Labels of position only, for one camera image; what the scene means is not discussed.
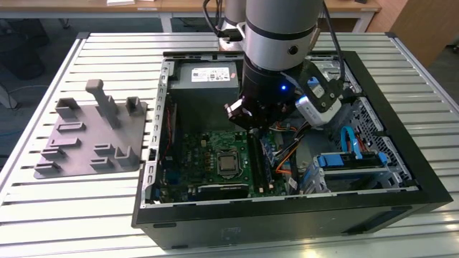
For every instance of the black office chair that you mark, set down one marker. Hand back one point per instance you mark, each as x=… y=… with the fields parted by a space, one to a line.
x=22 y=53

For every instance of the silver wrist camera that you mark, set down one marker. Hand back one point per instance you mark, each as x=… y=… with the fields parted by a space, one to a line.
x=312 y=113

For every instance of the green motherboard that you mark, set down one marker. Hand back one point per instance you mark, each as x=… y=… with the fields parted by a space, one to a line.
x=195 y=150

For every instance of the grey parts rack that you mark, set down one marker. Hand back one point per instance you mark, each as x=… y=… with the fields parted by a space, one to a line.
x=90 y=134

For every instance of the silver CPU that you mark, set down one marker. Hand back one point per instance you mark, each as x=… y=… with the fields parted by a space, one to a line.
x=227 y=163

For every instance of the grey power supply unit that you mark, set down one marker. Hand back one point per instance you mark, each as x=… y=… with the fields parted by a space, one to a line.
x=205 y=107

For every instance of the blue disk carrier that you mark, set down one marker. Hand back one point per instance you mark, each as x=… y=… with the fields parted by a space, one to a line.
x=332 y=161

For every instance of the brown wooden cabinet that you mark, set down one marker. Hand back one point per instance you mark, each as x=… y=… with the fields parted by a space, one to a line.
x=424 y=27

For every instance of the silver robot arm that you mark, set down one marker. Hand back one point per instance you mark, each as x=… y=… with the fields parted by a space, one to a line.
x=280 y=32

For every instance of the black PC case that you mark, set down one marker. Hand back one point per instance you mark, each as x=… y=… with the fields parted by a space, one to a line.
x=288 y=223

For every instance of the CPU socket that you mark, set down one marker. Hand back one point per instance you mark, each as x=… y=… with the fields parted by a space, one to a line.
x=227 y=151

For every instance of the white box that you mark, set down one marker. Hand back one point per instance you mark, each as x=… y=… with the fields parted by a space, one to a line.
x=122 y=2

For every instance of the black graphics card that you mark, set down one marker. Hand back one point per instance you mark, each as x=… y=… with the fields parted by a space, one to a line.
x=222 y=192

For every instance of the grey metal disk bay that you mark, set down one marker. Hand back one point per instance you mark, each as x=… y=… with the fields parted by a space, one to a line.
x=358 y=172

